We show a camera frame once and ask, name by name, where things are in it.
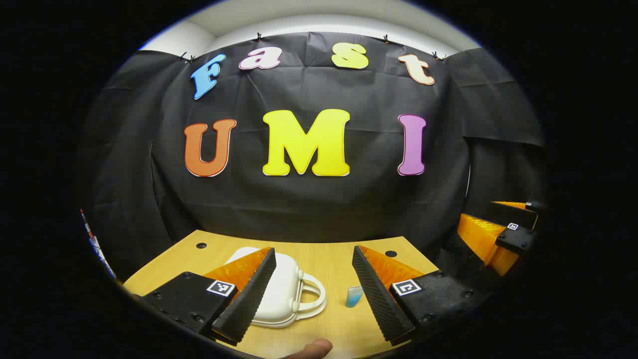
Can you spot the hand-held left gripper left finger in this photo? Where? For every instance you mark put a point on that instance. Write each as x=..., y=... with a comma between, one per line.
x=254, y=294

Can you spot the black backdrop cloth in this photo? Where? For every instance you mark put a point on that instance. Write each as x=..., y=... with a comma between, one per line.
x=324, y=209

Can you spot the colourful printed board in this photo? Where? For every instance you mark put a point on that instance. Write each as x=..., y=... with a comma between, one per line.
x=94, y=242

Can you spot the white blue skincare tube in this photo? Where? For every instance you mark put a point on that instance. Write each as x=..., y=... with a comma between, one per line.
x=354, y=297

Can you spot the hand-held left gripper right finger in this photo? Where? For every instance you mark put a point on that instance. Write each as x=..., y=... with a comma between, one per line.
x=376, y=294

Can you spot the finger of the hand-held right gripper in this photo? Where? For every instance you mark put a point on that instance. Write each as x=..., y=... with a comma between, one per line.
x=518, y=214
x=486, y=239

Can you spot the white suitcase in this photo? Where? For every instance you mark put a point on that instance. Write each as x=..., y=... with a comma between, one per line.
x=284, y=289

